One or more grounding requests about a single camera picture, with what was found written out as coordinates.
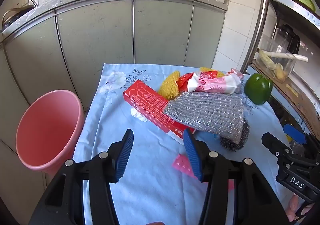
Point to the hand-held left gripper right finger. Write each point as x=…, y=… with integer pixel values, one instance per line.
x=192, y=154

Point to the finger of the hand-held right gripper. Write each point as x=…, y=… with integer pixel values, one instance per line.
x=273, y=144
x=295, y=133

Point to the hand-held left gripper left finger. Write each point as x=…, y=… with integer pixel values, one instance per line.
x=126, y=154

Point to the pink dotted plastic wrapper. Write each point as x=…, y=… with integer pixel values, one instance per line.
x=181, y=165

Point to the steel wool ball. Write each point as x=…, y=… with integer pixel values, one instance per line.
x=235, y=139

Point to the white tissue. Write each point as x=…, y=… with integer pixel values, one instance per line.
x=137, y=114

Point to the silver scouring cloth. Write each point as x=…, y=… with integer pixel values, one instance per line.
x=207, y=109

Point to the long red box white print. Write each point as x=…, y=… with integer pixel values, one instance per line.
x=150, y=104

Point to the red orange snack packet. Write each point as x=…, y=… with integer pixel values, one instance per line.
x=183, y=81

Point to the pink white snack wrapper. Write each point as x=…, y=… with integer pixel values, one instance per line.
x=217, y=84

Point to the pink plastic bucket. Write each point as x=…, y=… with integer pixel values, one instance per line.
x=47, y=127

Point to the person's right hand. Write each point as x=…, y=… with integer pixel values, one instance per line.
x=292, y=208

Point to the light blue floral cloth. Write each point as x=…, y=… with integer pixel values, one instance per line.
x=155, y=190

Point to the green bell pepper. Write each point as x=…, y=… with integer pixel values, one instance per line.
x=258, y=88

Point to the corn cob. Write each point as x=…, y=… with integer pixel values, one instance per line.
x=265, y=61

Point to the white leek stalk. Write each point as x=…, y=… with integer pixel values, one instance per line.
x=285, y=55

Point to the clear plastic container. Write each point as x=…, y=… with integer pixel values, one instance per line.
x=272, y=47

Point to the black blender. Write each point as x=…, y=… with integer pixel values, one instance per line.
x=287, y=37

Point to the grey kitchen counter cabinet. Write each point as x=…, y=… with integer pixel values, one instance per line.
x=100, y=34

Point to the metal storage rack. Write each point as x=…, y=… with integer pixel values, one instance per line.
x=252, y=14

